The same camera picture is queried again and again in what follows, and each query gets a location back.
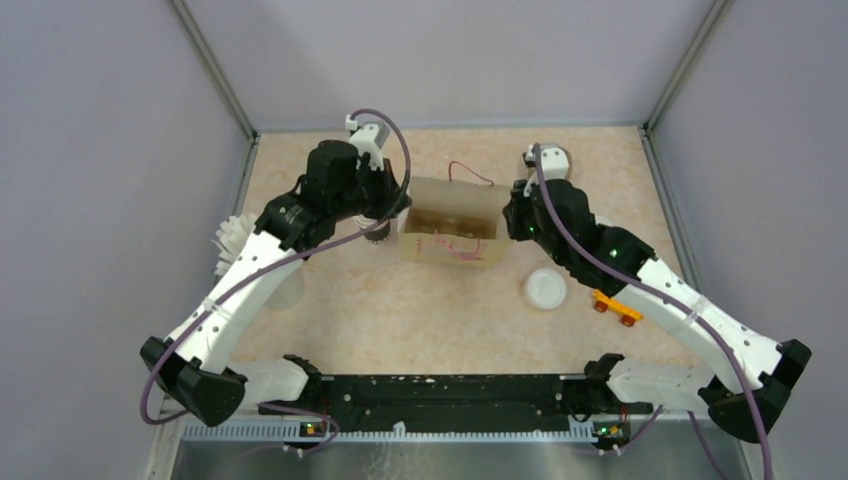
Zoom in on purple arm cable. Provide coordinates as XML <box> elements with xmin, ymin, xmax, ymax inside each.
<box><xmin>139</xmin><ymin>108</ymin><xmax>413</xmax><ymax>456</ymax></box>
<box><xmin>532</xmin><ymin>142</ymin><xmax>775</xmax><ymax>480</ymax></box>

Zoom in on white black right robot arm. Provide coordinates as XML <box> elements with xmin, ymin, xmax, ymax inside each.
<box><xmin>503</xmin><ymin>179</ymin><xmax>812</xmax><ymax>444</ymax></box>

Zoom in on brown pulp cup carrier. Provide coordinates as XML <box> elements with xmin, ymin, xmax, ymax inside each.
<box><xmin>542</xmin><ymin>145</ymin><xmax>573</xmax><ymax>180</ymax></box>

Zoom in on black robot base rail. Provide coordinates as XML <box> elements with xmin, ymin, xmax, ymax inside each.
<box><xmin>258</xmin><ymin>356</ymin><xmax>653</xmax><ymax>434</ymax></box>

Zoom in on white straw holder cup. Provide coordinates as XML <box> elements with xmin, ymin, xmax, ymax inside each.
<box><xmin>265</xmin><ymin>268</ymin><xmax>305</xmax><ymax>311</ymax></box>

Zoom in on stack of translucent lids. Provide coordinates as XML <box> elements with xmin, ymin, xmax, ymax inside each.
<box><xmin>523</xmin><ymin>268</ymin><xmax>568</xmax><ymax>310</ymax></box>

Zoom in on grey slotted cable duct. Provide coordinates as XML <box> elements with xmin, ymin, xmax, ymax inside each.
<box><xmin>181</xmin><ymin>420</ymin><xmax>597</xmax><ymax>443</ymax></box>

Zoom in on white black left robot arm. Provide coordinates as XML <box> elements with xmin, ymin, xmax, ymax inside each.
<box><xmin>139</xmin><ymin>138</ymin><xmax>409</xmax><ymax>427</ymax></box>

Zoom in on cream Cakes paper bag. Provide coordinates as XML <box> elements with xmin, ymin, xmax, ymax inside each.
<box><xmin>396</xmin><ymin>160</ymin><xmax>512</xmax><ymax>267</ymax></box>

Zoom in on stack of white paper cups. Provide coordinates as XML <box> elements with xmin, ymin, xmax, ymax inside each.
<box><xmin>357</xmin><ymin>217</ymin><xmax>391</xmax><ymax>244</ymax></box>

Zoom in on yellow toy car red wheels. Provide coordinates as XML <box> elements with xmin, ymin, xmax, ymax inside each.
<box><xmin>592</xmin><ymin>290</ymin><xmax>644</xmax><ymax>328</ymax></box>

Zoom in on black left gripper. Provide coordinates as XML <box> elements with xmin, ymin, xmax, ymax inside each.
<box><xmin>332</xmin><ymin>157</ymin><xmax>413</xmax><ymax>221</ymax></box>

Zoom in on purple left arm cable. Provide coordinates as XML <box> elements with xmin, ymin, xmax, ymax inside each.
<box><xmin>139</xmin><ymin>108</ymin><xmax>413</xmax><ymax>456</ymax></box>

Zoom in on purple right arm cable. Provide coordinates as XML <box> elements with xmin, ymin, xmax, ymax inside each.
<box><xmin>532</xmin><ymin>142</ymin><xmax>775</xmax><ymax>480</ymax></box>

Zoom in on bundle of white paper straws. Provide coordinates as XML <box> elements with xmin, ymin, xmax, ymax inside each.
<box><xmin>211</xmin><ymin>213</ymin><xmax>259</xmax><ymax>278</ymax></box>

